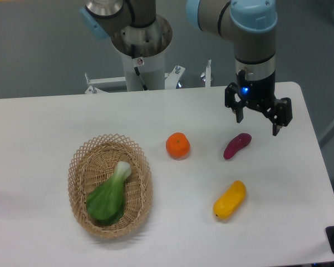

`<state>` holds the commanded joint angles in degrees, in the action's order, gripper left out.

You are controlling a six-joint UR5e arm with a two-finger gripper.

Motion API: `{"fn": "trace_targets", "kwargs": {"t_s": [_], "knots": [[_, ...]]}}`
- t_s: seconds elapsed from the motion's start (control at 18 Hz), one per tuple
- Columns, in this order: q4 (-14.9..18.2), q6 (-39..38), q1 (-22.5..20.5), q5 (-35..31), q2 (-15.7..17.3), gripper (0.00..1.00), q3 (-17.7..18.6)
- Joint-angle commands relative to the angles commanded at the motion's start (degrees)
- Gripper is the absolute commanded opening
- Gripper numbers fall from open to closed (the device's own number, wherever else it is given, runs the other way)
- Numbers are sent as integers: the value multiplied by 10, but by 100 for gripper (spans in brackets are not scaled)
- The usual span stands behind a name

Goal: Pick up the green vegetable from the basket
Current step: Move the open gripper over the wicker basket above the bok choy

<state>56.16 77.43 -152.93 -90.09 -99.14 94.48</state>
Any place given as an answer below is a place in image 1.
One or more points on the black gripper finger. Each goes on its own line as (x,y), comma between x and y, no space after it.
(279,112)
(230,101)

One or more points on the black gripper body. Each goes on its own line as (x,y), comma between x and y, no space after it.
(258,93)

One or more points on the green bok choy vegetable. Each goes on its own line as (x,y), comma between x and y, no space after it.
(106,203)

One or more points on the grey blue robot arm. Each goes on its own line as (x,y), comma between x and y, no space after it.
(249,25)

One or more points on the woven wicker basket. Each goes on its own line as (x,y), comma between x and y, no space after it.
(92,164)

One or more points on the purple sweet potato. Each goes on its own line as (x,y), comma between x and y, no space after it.
(236,144)

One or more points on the orange tangerine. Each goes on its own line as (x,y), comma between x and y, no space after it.
(177,145)

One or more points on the yellow mango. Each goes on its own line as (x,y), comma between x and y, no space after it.
(228,203)

